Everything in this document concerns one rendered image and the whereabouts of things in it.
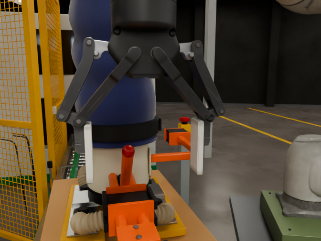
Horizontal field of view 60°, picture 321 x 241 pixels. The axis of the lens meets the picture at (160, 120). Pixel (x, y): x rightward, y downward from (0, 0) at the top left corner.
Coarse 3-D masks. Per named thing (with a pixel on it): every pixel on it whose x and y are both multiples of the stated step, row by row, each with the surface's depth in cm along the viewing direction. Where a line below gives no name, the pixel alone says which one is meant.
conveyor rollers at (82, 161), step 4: (72, 152) 282; (72, 156) 264; (80, 156) 265; (84, 156) 266; (72, 160) 255; (80, 160) 250; (84, 160) 250; (80, 164) 240; (84, 164) 241; (68, 168) 230; (68, 172) 221; (68, 176) 212; (76, 176) 214
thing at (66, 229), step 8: (72, 192) 86; (72, 200) 80; (72, 208) 75; (80, 208) 70; (88, 208) 70; (96, 208) 75; (64, 216) 72; (64, 224) 68; (64, 232) 65; (72, 232) 64; (96, 232) 64; (104, 232) 65; (64, 240) 62; (72, 240) 62; (80, 240) 62; (88, 240) 62; (96, 240) 62; (104, 240) 62
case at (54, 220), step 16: (160, 176) 105; (64, 192) 91; (176, 192) 91; (48, 208) 80; (64, 208) 80; (176, 208) 80; (48, 224) 72; (192, 224) 72; (48, 240) 65; (112, 240) 65; (160, 240) 65; (176, 240) 65; (192, 240) 65; (208, 240) 65
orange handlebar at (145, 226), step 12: (156, 156) 83; (168, 156) 84; (180, 156) 85; (132, 180) 64; (120, 216) 48; (144, 216) 48; (120, 228) 44; (132, 228) 44; (144, 228) 44; (120, 240) 41; (132, 240) 41; (144, 240) 41; (156, 240) 41
